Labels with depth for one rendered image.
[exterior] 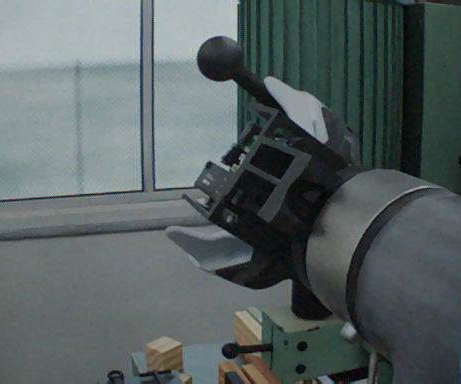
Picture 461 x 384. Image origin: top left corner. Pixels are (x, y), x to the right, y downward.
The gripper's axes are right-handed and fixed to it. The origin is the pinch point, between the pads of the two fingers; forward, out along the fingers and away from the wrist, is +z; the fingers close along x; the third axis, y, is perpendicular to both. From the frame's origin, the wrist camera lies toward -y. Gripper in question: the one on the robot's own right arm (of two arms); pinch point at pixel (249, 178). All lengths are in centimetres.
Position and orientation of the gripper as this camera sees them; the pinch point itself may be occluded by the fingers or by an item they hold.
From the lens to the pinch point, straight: 48.3
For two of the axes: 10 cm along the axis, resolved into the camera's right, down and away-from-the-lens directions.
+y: -7.7, -5.0, -4.1
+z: -3.4, -2.3, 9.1
